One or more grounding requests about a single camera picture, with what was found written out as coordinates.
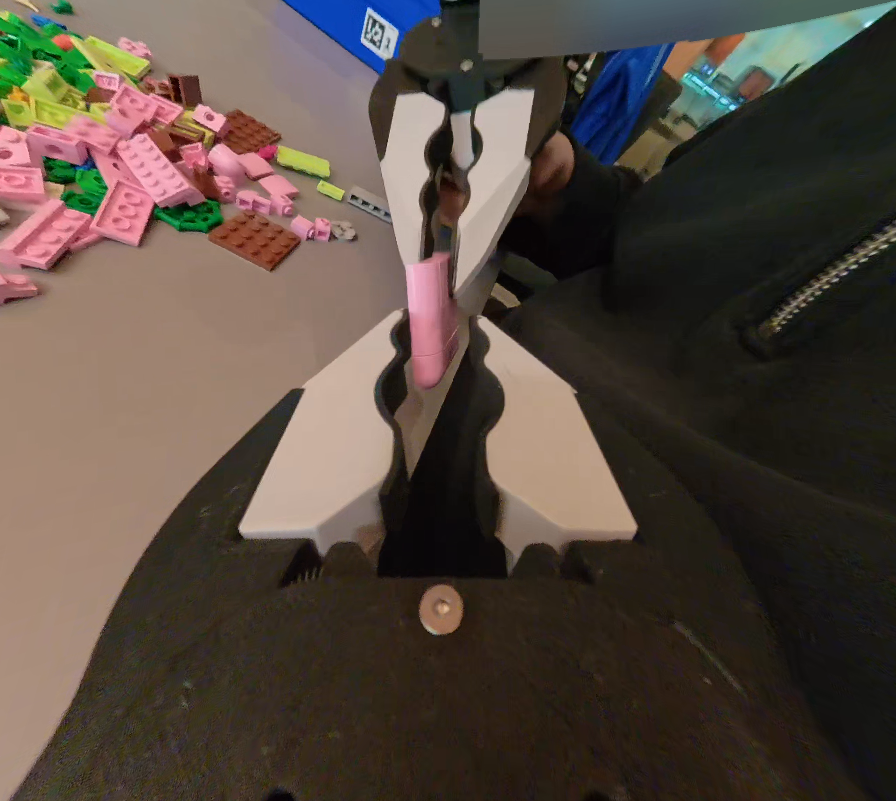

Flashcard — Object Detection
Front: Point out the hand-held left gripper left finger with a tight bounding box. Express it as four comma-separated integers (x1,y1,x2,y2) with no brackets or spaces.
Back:
239,310,410,553

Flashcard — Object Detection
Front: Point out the person's black jacket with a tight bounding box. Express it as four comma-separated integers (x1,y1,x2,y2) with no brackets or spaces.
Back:
490,10,896,801

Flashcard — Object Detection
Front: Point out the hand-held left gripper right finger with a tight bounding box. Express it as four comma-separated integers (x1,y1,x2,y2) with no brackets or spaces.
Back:
477,314,639,572

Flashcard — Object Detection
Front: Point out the brown square studded plate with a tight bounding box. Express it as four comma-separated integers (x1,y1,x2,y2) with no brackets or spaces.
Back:
224,110,282,154
209,210,302,272

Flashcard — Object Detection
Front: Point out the pink rounded tile block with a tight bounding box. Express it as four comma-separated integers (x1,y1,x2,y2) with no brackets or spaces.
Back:
407,253,462,390

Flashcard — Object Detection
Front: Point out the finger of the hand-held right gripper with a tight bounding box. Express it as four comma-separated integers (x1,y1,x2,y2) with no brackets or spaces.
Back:
381,93,447,265
451,87,534,315

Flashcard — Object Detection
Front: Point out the person's right forearm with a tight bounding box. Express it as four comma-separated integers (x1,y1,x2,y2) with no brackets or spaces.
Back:
497,136,645,277

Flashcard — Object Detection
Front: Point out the pile of mixed toy bricks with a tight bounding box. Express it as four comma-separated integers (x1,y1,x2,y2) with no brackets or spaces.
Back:
0,10,358,305

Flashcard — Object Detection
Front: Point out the person's right hand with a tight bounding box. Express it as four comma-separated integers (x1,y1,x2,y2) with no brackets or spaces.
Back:
524,136,576,199

